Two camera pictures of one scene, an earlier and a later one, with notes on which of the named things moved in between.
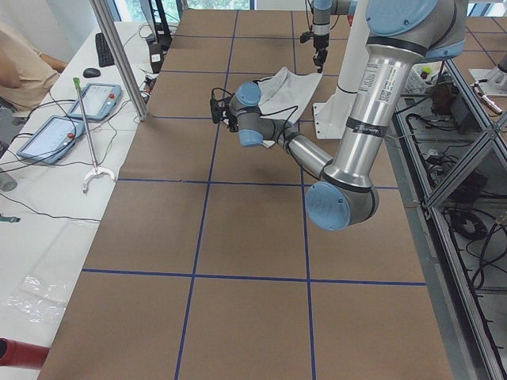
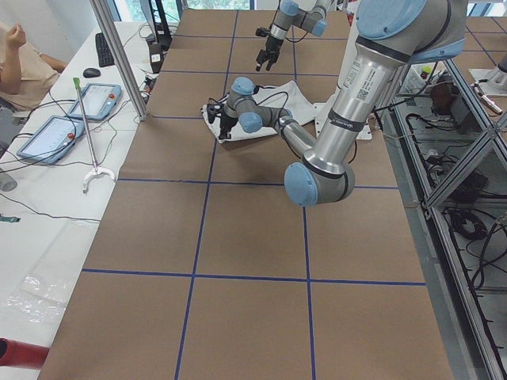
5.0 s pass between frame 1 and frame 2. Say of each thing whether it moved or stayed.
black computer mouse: stayed
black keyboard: stayed
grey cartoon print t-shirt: moved
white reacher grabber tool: stayed
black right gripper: moved
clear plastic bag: stayed
